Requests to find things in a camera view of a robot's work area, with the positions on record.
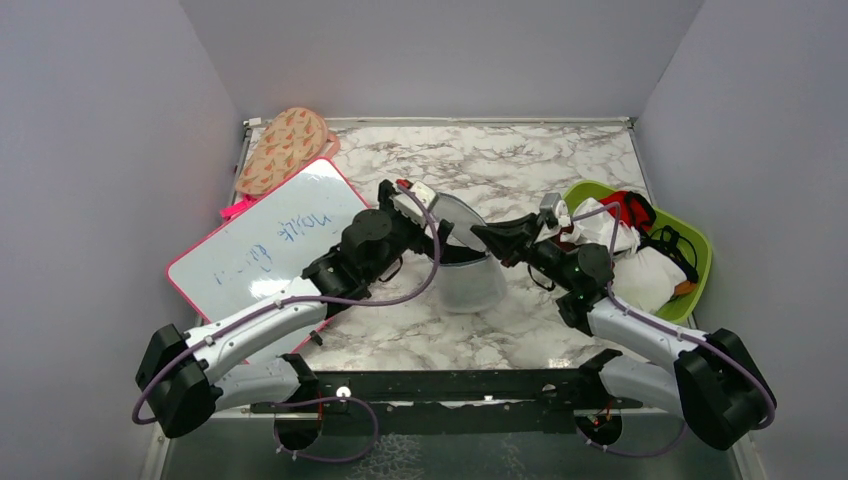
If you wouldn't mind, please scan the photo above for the black bra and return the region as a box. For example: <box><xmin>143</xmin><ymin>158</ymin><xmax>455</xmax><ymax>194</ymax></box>
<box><xmin>440</xmin><ymin>243</ymin><xmax>489</xmax><ymax>265</ymax></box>

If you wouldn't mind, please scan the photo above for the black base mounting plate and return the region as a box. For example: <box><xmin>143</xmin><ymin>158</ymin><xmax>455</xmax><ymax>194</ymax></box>
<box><xmin>250</xmin><ymin>350</ymin><xmax>641</xmax><ymax>435</ymax></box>

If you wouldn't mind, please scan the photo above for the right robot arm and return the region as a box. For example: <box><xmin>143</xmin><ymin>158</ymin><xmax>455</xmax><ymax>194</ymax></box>
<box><xmin>470</xmin><ymin>214</ymin><xmax>777</xmax><ymax>450</ymax></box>

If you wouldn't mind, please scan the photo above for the white garment in basket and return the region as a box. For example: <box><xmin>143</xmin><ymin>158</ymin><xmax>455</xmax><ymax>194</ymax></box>
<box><xmin>561</xmin><ymin>198</ymin><xmax>695</xmax><ymax>314</ymax></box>

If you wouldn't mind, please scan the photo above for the green plastic basket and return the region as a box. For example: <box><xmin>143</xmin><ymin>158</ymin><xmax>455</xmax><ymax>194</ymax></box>
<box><xmin>563</xmin><ymin>180</ymin><xmax>713</xmax><ymax>325</ymax></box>

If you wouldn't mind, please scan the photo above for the white mesh laundry bag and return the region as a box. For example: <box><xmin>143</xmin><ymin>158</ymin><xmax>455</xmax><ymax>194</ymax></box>
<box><xmin>433</xmin><ymin>193</ymin><xmax>506</xmax><ymax>314</ymax></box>

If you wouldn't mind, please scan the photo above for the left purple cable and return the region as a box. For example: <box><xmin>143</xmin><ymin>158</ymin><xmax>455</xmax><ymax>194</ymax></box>
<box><xmin>131</xmin><ymin>182</ymin><xmax>443</xmax><ymax>427</ymax></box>

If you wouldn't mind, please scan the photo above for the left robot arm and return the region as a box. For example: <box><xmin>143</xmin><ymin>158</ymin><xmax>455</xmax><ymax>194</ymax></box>
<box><xmin>131</xmin><ymin>179</ymin><xmax>453</xmax><ymax>438</ymax></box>

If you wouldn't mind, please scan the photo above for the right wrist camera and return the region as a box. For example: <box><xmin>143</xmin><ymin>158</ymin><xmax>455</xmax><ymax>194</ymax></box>
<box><xmin>539</xmin><ymin>192</ymin><xmax>571</xmax><ymax>230</ymax></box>

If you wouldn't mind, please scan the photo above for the red black garment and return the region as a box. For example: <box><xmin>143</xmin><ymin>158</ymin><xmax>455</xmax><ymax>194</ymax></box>
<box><xmin>599</xmin><ymin>191</ymin><xmax>657</xmax><ymax>235</ymax></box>

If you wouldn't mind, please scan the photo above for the pink marker clip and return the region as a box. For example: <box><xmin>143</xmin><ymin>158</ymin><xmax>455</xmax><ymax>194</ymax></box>
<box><xmin>219</xmin><ymin>200</ymin><xmax>253</xmax><ymax>221</ymax></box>

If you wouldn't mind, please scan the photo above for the pink framed whiteboard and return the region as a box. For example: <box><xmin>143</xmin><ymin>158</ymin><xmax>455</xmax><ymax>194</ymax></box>
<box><xmin>166</xmin><ymin>159</ymin><xmax>368</xmax><ymax>323</ymax></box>

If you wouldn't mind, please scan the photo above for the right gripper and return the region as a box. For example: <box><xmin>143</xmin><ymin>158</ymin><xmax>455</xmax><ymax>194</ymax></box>
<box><xmin>471</xmin><ymin>212</ymin><xmax>577</xmax><ymax>291</ymax></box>

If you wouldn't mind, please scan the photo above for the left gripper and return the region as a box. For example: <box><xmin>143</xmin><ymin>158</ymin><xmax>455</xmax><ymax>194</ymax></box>
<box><xmin>364</xmin><ymin>184</ymin><xmax>453</xmax><ymax>284</ymax></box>

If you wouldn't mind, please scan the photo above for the tulip patterned oven mitt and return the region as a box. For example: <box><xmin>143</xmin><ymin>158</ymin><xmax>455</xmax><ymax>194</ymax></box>
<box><xmin>235</xmin><ymin>107</ymin><xmax>340</xmax><ymax>198</ymax></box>

